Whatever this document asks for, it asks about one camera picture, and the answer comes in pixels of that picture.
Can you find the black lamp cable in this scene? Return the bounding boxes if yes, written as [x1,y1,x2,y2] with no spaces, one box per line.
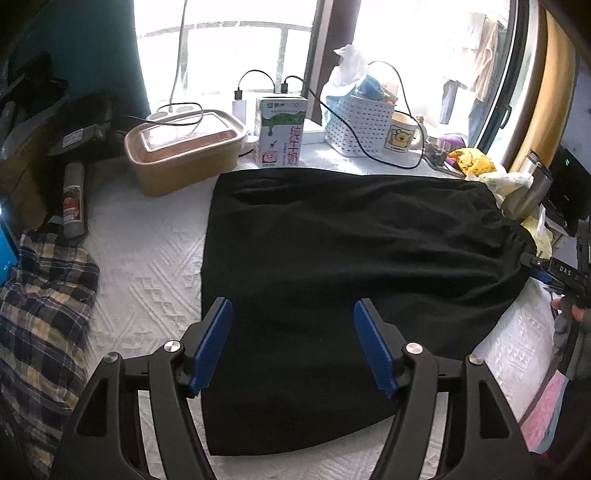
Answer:
[122,102,206,127]

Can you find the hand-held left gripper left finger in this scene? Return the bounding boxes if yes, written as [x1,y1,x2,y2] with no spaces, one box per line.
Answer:
[48,298,234,480]

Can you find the bear print mug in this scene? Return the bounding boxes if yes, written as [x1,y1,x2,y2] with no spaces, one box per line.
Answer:
[382,111,424,156]

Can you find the dark window frame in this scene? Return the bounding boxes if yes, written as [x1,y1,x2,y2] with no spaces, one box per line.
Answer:
[305,0,555,171]

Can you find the steel thermos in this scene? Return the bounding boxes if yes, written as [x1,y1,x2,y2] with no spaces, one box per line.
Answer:
[501,150,554,220]

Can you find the black pants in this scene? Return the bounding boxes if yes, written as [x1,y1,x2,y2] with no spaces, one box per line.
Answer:
[201,167,539,457]

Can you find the white plastic bag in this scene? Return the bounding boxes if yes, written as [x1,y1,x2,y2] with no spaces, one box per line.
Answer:
[323,44,370,100]

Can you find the black flat case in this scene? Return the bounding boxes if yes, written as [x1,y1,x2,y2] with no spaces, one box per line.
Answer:
[46,121,112,158]

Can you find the black electronic box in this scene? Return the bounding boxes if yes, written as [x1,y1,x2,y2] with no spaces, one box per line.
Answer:
[542,145,591,232]

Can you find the yellow curtain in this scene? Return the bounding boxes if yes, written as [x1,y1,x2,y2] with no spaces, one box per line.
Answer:
[501,0,580,174]

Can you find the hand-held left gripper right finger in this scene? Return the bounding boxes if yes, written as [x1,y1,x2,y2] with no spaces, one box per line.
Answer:
[353,298,539,480]

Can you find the desk lamp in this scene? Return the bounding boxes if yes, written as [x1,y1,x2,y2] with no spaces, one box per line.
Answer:
[150,0,206,127]

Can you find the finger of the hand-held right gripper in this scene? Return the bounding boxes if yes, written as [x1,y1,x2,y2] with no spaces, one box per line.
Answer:
[519,250,551,269]
[527,267,561,289]

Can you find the white textured tablecloth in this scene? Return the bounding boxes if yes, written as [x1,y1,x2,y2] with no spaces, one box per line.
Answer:
[46,111,568,480]

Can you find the white perforated basket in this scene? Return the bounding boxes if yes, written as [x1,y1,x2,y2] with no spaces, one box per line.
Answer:
[324,92,395,158]

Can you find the white charger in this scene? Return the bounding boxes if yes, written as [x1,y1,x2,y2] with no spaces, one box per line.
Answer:
[231,88,250,137]

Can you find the black bag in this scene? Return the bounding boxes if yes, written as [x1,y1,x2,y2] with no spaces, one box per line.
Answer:
[0,51,70,139]

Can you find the plaid shirt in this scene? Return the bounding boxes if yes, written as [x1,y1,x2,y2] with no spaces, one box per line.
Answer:
[0,231,101,480]

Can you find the person's right hand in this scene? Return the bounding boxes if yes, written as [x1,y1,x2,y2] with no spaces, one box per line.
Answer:
[551,296,591,324]

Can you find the yellow tissue pack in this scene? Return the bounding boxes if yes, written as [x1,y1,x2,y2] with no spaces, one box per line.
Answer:
[522,205,555,259]

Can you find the tablet in blue case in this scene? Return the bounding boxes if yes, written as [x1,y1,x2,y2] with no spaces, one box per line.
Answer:
[0,217,21,278]

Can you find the grey hanging shirt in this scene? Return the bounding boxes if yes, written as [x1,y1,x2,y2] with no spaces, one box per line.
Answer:
[438,79,468,125]

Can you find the blue curtain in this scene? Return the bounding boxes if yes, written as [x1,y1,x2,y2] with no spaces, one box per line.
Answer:
[0,0,151,121]

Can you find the brown lunch box clear lid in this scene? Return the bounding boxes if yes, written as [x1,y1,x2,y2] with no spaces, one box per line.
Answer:
[124,109,247,197]

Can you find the yellow bag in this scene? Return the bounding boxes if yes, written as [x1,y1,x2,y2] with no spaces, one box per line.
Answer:
[445,148,497,178]

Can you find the white plastic packet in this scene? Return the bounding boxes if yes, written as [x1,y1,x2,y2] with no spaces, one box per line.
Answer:
[480,171,534,204]

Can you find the beige hanging garment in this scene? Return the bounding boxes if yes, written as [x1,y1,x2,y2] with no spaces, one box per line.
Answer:
[471,18,502,102]

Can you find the pink cloth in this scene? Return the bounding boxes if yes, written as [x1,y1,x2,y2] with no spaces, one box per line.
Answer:
[519,371,571,455]

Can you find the short black cable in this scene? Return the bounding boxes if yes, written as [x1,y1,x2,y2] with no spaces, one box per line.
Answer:
[233,69,278,100]

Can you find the dark hanging garment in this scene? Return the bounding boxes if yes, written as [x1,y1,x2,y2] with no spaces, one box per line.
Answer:
[467,99,489,146]

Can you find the small figurine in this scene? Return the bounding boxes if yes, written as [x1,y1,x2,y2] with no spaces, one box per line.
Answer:
[424,141,446,168]

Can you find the long black cable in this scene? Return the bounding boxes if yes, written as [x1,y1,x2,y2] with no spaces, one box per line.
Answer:
[281,60,426,169]

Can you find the small labelled can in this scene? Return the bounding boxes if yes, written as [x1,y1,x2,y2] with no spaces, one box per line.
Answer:
[61,162,88,238]

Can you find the white green milk carton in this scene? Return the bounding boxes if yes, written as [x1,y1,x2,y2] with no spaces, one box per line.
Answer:
[255,96,308,169]

